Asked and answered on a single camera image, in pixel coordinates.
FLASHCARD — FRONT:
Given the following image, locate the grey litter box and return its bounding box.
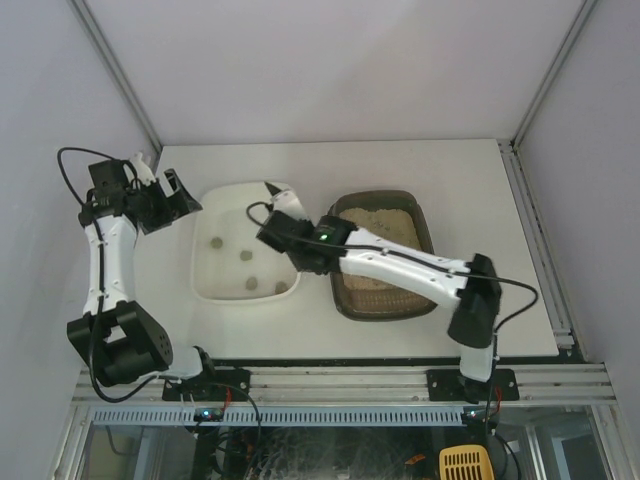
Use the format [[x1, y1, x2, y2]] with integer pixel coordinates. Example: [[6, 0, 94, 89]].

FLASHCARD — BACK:
[[325, 188, 437, 322]]

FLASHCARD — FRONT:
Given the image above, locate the black litter scoop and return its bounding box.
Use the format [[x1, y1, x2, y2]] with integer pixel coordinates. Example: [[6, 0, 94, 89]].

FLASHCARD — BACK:
[[265, 182, 309, 221]]

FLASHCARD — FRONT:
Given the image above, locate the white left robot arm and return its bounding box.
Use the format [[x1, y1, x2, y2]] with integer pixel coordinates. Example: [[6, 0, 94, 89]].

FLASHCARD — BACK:
[[67, 160, 203, 387]]

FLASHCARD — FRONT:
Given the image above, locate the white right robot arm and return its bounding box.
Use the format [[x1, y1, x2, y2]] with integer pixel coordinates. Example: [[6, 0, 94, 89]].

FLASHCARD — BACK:
[[257, 210, 502, 382]]

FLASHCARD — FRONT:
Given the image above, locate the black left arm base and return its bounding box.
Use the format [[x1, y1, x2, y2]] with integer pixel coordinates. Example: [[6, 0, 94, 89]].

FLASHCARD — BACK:
[[161, 349, 251, 402]]

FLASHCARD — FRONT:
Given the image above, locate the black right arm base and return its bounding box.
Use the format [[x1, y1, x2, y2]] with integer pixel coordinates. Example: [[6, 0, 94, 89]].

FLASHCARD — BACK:
[[426, 368, 520, 404]]

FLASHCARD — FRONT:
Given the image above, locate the white plastic tray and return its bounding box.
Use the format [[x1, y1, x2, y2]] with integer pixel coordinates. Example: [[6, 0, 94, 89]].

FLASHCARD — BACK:
[[191, 182, 300, 305]]

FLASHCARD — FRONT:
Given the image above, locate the yellow slotted scoop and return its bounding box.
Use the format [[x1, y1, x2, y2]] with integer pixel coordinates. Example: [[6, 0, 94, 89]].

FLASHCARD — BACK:
[[438, 444, 495, 480]]

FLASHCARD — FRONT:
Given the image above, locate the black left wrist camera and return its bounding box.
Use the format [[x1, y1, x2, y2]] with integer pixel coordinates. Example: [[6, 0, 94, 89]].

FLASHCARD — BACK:
[[88, 160, 129, 199]]

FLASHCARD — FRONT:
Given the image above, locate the aluminium frame rail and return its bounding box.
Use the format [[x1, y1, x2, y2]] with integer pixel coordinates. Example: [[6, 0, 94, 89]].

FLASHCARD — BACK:
[[72, 363, 617, 406]]

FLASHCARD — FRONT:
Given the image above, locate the grey slotted cable duct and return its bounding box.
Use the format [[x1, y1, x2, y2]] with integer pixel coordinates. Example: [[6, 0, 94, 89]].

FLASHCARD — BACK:
[[91, 405, 465, 428]]

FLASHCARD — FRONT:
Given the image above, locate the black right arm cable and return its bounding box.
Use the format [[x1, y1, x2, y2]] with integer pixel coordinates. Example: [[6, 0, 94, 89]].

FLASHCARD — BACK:
[[245, 200, 540, 336]]

